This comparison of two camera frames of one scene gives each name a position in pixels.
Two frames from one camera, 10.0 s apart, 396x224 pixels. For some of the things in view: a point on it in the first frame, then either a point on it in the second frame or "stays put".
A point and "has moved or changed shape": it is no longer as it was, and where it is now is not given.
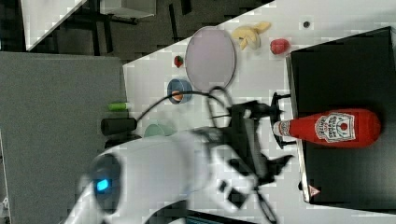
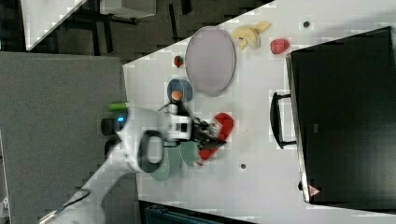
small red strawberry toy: x=178 y=61 stays put
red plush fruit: x=278 y=46 stays put
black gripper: x=245 y=139 to x=201 y=135
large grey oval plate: x=210 y=58 stays put
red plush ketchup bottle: x=340 y=128 has moved or changed shape
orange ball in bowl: x=177 y=97 stays put
